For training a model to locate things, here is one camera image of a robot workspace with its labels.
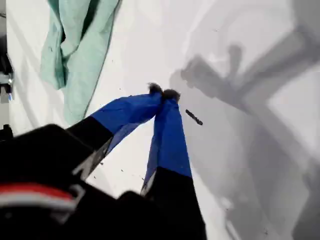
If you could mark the small black stick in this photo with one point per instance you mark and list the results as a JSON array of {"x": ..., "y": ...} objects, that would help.
[{"x": 193, "y": 117}]

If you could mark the black and metal edge fixture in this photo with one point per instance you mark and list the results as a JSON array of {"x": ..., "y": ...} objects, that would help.
[{"x": 4, "y": 65}]

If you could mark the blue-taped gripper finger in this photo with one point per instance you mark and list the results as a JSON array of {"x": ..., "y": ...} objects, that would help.
[
  {"x": 170, "y": 150},
  {"x": 125, "y": 110}
]

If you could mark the pale green T-shirt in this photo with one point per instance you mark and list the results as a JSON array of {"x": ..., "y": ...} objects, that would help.
[{"x": 82, "y": 75}]

